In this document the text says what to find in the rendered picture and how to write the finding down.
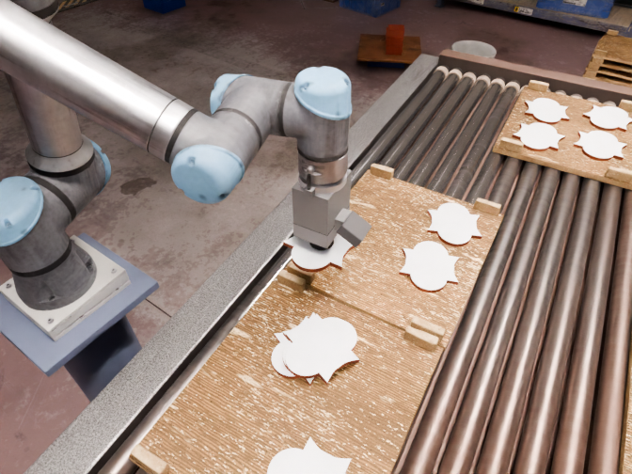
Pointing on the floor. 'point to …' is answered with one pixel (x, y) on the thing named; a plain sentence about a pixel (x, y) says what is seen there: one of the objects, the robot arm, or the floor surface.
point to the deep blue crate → (371, 6)
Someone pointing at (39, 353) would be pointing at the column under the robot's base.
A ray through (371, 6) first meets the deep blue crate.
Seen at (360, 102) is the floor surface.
